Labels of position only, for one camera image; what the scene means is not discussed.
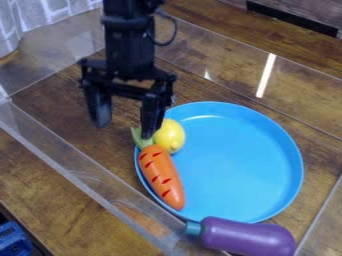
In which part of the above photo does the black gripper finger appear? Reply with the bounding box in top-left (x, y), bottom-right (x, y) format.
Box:
top-left (140, 92), bottom-right (172, 139)
top-left (83, 83), bottom-right (112, 128)

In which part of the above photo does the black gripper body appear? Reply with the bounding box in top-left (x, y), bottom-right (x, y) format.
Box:
top-left (76, 0), bottom-right (177, 101)

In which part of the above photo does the orange toy carrot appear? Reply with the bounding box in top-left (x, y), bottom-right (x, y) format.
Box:
top-left (131, 128), bottom-right (185, 210)

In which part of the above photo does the blue plastic plate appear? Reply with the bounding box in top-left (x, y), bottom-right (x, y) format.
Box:
top-left (132, 101), bottom-right (306, 224)

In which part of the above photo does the yellow toy lemon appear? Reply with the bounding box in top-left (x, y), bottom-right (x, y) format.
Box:
top-left (152, 118), bottom-right (185, 154)

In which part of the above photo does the white grid curtain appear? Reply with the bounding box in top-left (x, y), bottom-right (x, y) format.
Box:
top-left (0, 0), bottom-right (103, 58)

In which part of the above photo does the dark baseboard strip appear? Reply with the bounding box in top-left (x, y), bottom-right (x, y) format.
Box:
top-left (246, 0), bottom-right (338, 38)

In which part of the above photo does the purple toy eggplant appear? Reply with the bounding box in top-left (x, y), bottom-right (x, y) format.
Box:
top-left (185, 217), bottom-right (295, 256)

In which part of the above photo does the blue plastic crate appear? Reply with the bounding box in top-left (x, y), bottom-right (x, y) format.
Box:
top-left (0, 221), bottom-right (33, 256)

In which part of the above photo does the black cable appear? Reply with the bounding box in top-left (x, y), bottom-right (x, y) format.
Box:
top-left (145, 9), bottom-right (179, 47)

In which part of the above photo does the clear acrylic enclosure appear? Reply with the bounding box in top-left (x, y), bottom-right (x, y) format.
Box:
top-left (0, 0), bottom-right (342, 256)

